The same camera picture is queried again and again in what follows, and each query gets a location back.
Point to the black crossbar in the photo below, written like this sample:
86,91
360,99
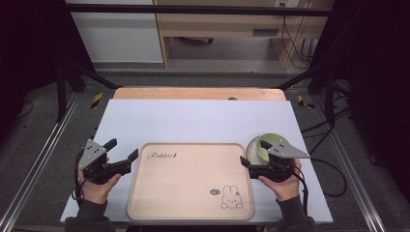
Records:
193,9

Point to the wooden table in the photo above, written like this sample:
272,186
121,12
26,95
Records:
180,93

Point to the wooden tray with rabbit print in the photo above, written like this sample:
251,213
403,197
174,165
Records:
187,183

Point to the white board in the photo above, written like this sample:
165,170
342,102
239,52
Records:
193,122

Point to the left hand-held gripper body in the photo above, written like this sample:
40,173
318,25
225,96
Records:
92,154

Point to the dark curtain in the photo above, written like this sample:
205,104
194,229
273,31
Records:
29,48
377,80

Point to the black metal stand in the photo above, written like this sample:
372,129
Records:
61,93
328,96

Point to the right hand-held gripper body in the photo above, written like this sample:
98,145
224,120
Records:
283,151

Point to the wooden desk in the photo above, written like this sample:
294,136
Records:
219,25

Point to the metal floor rail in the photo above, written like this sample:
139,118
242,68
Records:
351,167
35,161

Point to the person's left hand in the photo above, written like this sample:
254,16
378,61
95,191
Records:
96,191

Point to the person's right hand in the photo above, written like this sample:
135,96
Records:
285,190

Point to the yellow and black tape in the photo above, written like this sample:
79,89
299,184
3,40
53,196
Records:
96,100
303,102

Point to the white cabinet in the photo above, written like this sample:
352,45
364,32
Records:
119,38

